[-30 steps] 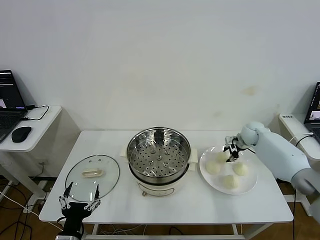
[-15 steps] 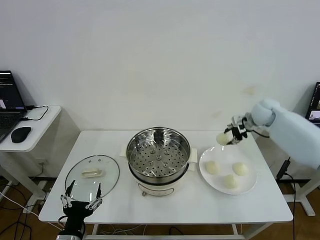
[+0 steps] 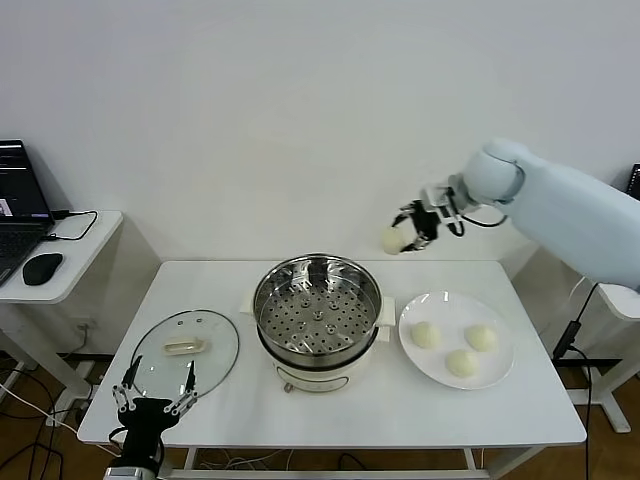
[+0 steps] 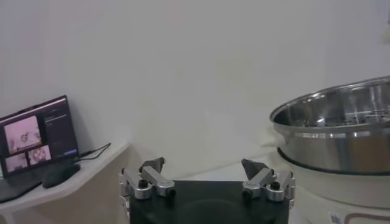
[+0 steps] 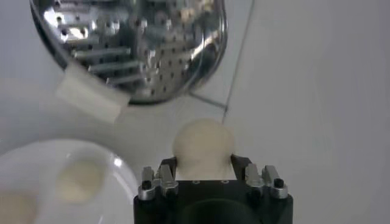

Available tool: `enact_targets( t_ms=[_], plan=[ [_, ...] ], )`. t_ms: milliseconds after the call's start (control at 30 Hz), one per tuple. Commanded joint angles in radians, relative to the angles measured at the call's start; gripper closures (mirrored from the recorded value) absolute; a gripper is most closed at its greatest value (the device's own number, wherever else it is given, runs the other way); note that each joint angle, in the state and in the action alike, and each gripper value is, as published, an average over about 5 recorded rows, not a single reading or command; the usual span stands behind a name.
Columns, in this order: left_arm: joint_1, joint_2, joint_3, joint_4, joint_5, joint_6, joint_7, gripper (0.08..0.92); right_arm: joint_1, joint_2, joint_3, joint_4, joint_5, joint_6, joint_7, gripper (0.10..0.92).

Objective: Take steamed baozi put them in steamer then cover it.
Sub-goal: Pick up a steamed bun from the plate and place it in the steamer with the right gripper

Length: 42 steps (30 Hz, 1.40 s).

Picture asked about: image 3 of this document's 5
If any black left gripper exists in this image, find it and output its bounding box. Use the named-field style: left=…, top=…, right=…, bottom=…
left=111, top=354, right=200, bottom=466

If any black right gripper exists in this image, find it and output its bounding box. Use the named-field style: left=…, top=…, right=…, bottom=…
left=391, top=199, right=443, bottom=254

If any white steamed baozi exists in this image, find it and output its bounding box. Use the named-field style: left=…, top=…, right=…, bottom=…
left=444, top=348, right=480, bottom=379
left=380, top=225, right=409, bottom=256
left=464, top=324, right=499, bottom=353
left=410, top=321, right=442, bottom=350

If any round glass pot lid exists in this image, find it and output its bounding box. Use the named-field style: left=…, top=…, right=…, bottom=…
left=130, top=308, right=241, bottom=405

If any stainless steel steamer basket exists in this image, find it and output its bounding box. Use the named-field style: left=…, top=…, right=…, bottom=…
left=252, top=253, right=384, bottom=354

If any white round plate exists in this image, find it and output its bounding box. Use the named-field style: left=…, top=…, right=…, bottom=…
left=398, top=291, right=516, bottom=391

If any white side table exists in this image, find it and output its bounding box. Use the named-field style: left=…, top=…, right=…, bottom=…
left=567, top=282, right=640, bottom=434
left=0, top=209, right=125, bottom=426

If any white electric cooker base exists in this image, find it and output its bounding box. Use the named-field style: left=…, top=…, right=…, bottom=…
left=241, top=294, right=396, bottom=396

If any black computer mouse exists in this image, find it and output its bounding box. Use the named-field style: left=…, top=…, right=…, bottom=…
left=21, top=252, right=65, bottom=287

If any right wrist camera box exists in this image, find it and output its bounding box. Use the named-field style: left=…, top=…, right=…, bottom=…
left=421, top=184, right=464, bottom=231

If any white floor cable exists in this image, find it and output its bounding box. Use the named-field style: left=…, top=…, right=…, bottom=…
left=0, top=382, right=81, bottom=434

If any black laptop cable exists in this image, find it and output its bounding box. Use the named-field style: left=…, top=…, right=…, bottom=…
left=42, top=209, right=100, bottom=244

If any black cable with adapter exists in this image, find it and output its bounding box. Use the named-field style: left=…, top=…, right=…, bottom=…
left=552, top=282, right=601, bottom=451

